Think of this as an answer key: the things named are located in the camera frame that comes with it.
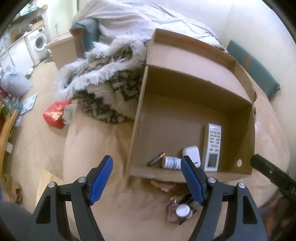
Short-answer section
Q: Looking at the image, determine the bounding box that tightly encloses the small wooden table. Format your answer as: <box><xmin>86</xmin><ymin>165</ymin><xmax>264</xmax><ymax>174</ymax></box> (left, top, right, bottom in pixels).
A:
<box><xmin>45</xmin><ymin>31</ymin><xmax>78</xmax><ymax>70</ymax></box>

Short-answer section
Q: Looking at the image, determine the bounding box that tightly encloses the black and cream fluffy blanket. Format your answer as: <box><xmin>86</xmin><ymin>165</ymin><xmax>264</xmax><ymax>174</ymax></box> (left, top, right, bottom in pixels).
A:
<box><xmin>55</xmin><ymin>34</ymin><xmax>149</xmax><ymax>124</ymax></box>

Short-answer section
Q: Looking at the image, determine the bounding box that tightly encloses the white pill bottle red label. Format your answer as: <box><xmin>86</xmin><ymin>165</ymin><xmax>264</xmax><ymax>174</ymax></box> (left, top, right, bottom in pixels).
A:
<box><xmin>176</xmin><ymin>204</ymin><xmax>193</xmax><ymax>219</ymax></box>

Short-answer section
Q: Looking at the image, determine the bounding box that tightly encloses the white washing machine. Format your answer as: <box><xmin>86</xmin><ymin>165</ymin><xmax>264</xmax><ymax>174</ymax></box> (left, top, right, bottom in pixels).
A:
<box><xmin>25</xmin><ymin>26</ymin><xmax>49</xmax><ymax>67</ymax></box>

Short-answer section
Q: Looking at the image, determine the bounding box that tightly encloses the teal cushion with orange stripe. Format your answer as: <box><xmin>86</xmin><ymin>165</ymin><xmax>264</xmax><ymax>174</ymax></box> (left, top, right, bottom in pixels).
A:
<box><xmin>227</xmin><ymin>40</ymin><xmax>280</xmax><ymax>100</ymax></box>

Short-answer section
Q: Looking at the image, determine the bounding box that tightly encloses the white earbuds case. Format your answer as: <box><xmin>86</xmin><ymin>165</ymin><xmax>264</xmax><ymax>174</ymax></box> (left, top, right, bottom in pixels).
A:
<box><xmin>182</xmin><ymin>146</ymin><xmax>201</xmax><ymax>168</ymax></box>

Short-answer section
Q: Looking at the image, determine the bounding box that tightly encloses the pink perfume bottle keychain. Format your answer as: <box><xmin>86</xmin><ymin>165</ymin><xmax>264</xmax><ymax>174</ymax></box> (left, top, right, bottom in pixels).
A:
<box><xmin>166</xmin><ymin>196</ymin><xmax>179</xmax><ymax>223</ymax></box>

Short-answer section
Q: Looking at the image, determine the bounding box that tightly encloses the wooden chair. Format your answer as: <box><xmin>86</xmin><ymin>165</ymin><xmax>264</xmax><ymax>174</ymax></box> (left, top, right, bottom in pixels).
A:
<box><xmin>0</xmin><ymin>109</ymin><xmax>19</xmax><ymax>176</ymax></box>

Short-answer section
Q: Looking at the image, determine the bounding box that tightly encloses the red box on floor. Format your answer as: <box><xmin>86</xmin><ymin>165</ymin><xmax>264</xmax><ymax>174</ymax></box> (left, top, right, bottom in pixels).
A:
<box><xmin>43</xmin><ymin>100</ymin><xmax>72</xmax><ymax>129</ymax></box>

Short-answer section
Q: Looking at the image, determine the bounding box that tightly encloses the white pill bottle blue label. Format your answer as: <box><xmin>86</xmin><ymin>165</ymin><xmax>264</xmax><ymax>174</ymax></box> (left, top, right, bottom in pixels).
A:
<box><xmin>162</xmin><ymin>156</ymin><xmax>181</xmax><ymax>170</ymax></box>

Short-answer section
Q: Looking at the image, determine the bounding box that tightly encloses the white kitchen cabinet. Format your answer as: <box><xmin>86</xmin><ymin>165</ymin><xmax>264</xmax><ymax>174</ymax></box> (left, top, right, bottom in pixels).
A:
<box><xmin>1</xmin><ymin>38</ymin><xmax>34</xmax><ymax>76</ymax></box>

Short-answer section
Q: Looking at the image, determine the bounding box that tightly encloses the teal armchair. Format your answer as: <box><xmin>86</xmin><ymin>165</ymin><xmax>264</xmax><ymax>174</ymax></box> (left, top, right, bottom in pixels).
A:
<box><xmin>70</xmin><ymin>18</ymin><xmax>101</xmax><ymax>58</ymax></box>

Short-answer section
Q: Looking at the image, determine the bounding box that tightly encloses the pink plush charm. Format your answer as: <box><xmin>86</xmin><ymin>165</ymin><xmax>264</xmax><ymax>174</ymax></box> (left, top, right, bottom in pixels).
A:
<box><xmin>150</xmin><ymin>180</ymin><xmax>180</xmax><ymax>192</ymax></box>

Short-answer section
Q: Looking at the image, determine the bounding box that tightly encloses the person's right hand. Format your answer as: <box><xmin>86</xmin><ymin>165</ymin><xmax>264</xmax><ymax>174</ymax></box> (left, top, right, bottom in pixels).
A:
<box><xmin>260</xmin><ymin>195</ymin><xmax>295</xmax><ymax>240</ymax></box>

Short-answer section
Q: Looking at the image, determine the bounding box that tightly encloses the white bathroom scale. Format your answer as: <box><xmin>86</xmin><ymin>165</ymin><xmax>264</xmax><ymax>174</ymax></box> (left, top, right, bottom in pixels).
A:
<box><xmin>20</xmin><ymin>93</ymin><xmax>38</xmax><ymax>115</ymax></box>

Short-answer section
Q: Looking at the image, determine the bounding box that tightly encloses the white duvet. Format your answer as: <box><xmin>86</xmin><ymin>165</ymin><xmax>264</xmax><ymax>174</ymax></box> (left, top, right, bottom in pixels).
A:
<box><xmin>72</xmin><ymin>1</ymin><xmax>220</xmax><ymax>47</ymax></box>

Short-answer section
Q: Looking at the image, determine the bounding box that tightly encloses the grey plastic bag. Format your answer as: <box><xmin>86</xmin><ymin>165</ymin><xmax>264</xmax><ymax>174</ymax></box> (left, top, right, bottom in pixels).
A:
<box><xmin>1</xmin><ymin>65</ymin><xmax>32</xmax><ymax>98</ymax></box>

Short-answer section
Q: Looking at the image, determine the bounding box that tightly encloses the white air conditioner remote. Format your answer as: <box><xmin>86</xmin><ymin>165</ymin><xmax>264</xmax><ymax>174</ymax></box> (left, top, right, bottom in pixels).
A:
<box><xmin>201</xmin><ymin>123</ymin><xmax>221</xmax><ymax>172</ymax></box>

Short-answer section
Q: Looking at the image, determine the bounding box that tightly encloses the black flashlight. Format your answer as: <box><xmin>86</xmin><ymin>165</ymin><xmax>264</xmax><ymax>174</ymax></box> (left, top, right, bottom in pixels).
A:
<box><xmin>178</xmin><ymin>193</ymin><xmax>203</xmax><ymax>225</ymax></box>

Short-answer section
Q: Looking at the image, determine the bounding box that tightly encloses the open cardboard box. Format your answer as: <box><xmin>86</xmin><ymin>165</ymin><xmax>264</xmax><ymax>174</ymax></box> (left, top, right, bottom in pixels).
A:
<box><xmin>126</xmin><ymin>29</ymin><xmax>256</xmax><ymax>183</ymax></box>

